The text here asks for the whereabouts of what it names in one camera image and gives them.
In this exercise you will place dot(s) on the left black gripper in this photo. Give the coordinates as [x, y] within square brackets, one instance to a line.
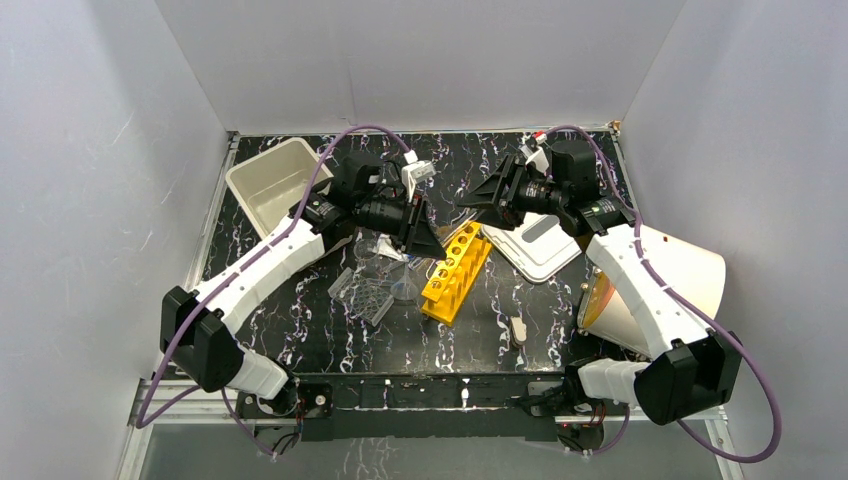
[411, 220]

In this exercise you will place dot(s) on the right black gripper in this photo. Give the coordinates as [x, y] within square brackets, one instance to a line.
[499, 212]

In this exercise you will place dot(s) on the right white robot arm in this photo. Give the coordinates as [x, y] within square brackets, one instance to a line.
[688, 378]

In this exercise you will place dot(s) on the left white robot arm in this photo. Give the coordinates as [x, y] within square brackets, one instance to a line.
[199, 326]

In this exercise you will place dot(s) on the clear plastic funnel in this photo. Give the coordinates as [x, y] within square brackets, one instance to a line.
[406, 288]

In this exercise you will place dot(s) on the white bin lid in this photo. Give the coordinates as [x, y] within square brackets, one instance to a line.
[538, 249]

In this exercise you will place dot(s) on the yellow test tube rack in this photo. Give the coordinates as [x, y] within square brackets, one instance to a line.
[451, 282]

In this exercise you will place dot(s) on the clear well plate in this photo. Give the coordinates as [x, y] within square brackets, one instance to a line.
[363, 298]

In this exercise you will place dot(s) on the small beige stopper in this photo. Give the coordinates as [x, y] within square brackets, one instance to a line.
[518, 332]

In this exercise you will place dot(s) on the beige plastic bin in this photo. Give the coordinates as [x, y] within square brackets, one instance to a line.
[280, 193]

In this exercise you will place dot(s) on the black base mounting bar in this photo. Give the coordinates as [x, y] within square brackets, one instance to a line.
[447, 405]

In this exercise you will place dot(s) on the white centrifuge with orange lid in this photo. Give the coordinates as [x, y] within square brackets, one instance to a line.
[626, 301]

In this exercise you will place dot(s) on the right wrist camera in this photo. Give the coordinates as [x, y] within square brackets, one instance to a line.
[532, 149]

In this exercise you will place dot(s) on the aluminium frame rail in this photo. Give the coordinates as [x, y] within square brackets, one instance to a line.
[177, 402]

